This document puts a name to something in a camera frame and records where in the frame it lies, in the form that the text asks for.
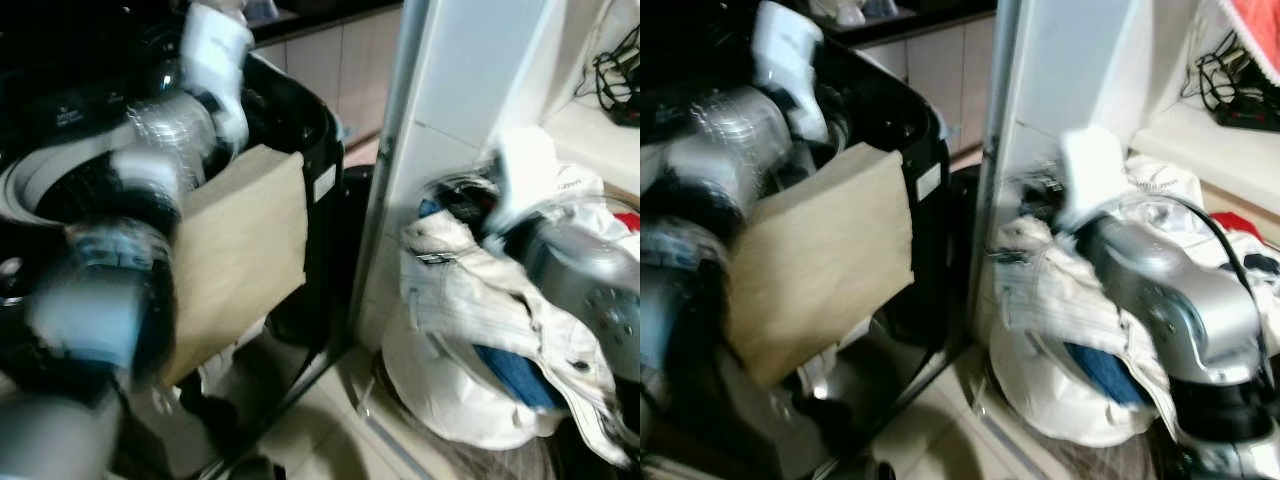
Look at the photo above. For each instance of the white jacket with dark trim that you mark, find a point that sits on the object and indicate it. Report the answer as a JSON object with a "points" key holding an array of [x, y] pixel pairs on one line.
{"points": [[470, 285], [1050, 290]]}

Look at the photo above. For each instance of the beige cloth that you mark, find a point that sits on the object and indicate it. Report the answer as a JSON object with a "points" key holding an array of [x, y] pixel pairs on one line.
{"points": [[245, 250], [830, 270]]}

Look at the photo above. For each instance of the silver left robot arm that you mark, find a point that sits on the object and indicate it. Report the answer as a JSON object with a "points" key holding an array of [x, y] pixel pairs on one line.
{"points": [[690, 190], [95, 300]]}

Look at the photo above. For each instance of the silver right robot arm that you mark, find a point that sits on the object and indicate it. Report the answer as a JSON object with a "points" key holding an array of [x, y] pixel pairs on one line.
{"points": [[1175, 295], [585, 285]]}

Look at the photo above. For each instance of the white sticker label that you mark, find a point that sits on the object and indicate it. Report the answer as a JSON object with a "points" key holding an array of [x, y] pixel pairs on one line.
{"points": [[323, 184], [928, 182]]}

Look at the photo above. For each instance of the white cabinet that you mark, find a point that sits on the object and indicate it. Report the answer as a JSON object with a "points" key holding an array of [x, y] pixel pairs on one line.
{"points": [[470, 70], [1070, 60]]}

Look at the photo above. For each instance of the red garment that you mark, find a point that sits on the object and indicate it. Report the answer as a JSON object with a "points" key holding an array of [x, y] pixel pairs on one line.
{"points": [[628, 221], [1236, 226]]}

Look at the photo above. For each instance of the blue denim garment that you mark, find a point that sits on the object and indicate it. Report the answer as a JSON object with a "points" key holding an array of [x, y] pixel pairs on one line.
{"points": [[1108, 372], [512, 376]]}

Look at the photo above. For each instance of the black power strip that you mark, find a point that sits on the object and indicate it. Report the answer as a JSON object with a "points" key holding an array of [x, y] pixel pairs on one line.
{"points": [[1252, 112]]}

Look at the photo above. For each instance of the orange red towel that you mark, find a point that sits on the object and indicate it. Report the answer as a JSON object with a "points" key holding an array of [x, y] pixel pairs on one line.
{"points": [[1254, 30]]}

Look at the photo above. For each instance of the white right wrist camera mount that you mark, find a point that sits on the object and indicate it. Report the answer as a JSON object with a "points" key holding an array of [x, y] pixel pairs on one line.
{"points": [[1092, 170], [525, 175]]}

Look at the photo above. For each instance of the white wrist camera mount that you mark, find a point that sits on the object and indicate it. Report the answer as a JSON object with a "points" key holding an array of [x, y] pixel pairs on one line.
{"points": [[788, 50], [1092, 170], [525, 175], [215, 50]]}

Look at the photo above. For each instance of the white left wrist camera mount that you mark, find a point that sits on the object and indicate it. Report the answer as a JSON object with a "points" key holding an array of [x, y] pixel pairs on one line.
{"points": [[788, 50], [215, 50]]}

